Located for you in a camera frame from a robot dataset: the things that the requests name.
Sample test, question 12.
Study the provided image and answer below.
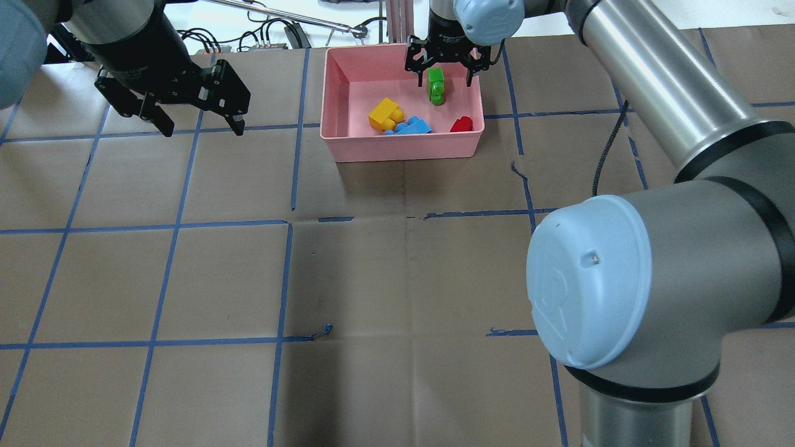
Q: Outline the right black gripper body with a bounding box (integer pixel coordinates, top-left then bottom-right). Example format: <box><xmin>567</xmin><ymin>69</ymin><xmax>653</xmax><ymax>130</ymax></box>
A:
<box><xmin>405</xmin><ymin>16</ymin><xmax>491</xmax><ymax>70</ymax></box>

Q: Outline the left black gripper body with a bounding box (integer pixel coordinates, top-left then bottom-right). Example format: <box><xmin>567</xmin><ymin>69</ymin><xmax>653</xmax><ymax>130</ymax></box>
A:
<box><xmin>93</xmin><ymin>12</ymin><xmax>215</xmax><ymax>119</ymax></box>

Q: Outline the green toy block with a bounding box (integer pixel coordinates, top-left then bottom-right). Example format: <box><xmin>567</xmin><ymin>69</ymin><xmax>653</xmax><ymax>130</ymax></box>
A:
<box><xmin>426</xmin><ymin>67</ymin><xmax>446</xmax><ymax>106</ymax></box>

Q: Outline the red toy block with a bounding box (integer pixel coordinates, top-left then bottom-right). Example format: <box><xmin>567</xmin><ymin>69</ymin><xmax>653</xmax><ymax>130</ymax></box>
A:
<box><xmin>449</xmin><ymin>115</ymin><xmax>474</xmax><ymax>133</ymax></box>

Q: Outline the blue toy block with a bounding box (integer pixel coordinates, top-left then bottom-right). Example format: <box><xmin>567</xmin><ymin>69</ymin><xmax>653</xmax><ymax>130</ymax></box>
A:
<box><xmin>383</xmin><ymin>116</ymin><xmax>432</xmax><ymax>135</ymax></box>

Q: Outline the yellow toy block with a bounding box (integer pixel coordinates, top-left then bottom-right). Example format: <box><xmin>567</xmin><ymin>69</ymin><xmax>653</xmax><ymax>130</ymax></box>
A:
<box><xmin>367</xmin><ymin>98</ymin><xmax>405</xmax><ymax>131</ymax></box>

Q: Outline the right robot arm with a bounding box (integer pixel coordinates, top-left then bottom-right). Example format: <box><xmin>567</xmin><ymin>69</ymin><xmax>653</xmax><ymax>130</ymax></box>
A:
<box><xmin>406</xmin><ymin>1</ymin><xmax>793</xmax><ymax>446</ymax></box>

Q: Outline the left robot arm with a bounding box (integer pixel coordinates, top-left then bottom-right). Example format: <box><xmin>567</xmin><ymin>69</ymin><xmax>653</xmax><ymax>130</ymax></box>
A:
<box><xmin>1</xmin><ymin>1</ymin><xmax>251</xmax><ymax>137</ymax></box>

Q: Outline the pink plastic box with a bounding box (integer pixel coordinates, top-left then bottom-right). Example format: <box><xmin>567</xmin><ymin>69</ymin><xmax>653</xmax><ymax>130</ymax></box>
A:
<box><xmin>320</xmin><ymin>43</ymin><xmax>484</xmax><ymax>163</ymax></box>

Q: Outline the aluminium frame post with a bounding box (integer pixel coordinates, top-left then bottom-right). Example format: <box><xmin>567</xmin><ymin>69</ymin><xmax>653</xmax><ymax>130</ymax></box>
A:
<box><xmin>386</xmin><ymin>0</ymin><xmax>414</xmax><ymax>43</ymax></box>

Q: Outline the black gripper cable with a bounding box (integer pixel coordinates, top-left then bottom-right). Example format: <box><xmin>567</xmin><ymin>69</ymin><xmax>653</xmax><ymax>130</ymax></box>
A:
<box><xmin>592</xmin><ymin>99</ymin><xmax>629</xmax><ymax>198</ymax></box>

